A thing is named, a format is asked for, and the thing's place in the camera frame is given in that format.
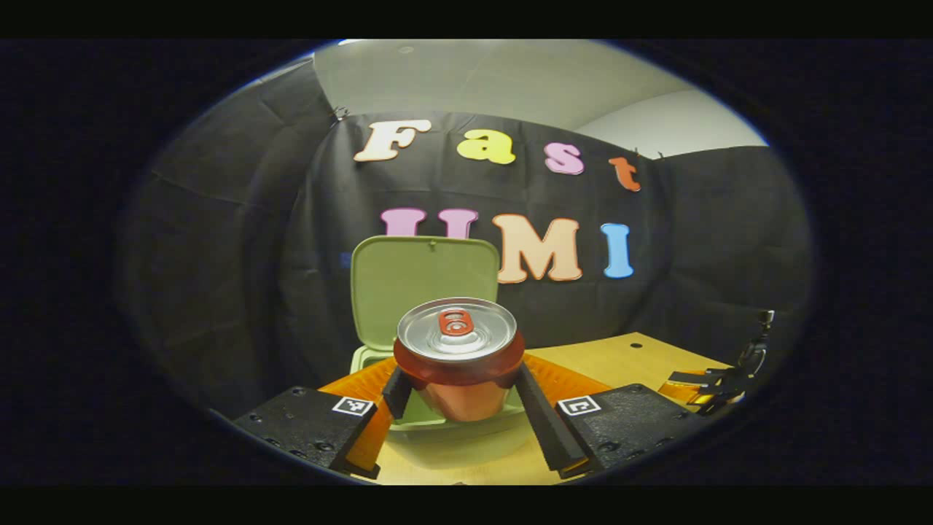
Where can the green desktop garbage bin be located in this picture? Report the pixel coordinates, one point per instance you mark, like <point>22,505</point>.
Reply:
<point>423,270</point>

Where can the black backdrop cloth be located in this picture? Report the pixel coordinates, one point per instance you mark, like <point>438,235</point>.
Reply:
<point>255,219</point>

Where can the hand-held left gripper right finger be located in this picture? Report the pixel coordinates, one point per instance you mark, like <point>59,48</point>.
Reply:
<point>543,430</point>

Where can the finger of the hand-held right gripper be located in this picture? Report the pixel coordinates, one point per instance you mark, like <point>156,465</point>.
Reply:
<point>685,394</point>
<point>692,378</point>

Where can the red pop can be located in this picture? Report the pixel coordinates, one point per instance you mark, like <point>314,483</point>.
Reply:
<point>458,332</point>

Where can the wooden desktop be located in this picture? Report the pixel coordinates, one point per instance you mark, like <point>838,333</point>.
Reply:
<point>627,357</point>

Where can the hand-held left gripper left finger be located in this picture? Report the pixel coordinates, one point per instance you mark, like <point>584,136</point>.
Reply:
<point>306,423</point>

